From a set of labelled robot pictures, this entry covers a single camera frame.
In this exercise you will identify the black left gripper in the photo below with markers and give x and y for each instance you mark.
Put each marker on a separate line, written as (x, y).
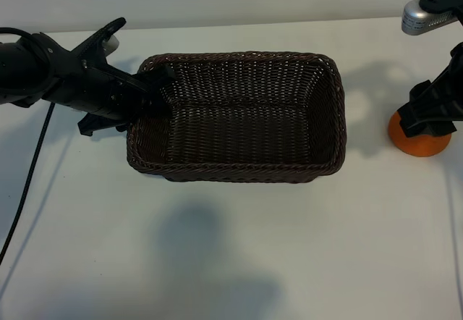
(101, 92)

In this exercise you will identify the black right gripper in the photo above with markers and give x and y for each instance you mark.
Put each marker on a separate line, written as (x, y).
(450, 95)

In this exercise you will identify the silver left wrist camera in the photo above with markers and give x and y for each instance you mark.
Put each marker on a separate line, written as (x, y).
(111, 43)

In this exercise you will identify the orange fruit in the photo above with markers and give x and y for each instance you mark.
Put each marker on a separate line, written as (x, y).
(423, 148)

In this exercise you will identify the black left camera bracket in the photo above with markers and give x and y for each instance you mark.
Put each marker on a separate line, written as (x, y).
(94, 43)

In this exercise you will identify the dark brown wicker basket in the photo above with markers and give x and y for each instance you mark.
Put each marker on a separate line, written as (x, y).
(253, 135)

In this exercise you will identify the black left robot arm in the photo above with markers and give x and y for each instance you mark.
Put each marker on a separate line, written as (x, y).
(21, 70)

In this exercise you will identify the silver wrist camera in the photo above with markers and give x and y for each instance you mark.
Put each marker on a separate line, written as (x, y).
(416, 21)
(111, 43)

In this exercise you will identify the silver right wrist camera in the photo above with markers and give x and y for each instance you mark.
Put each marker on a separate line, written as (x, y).
(416, 21)

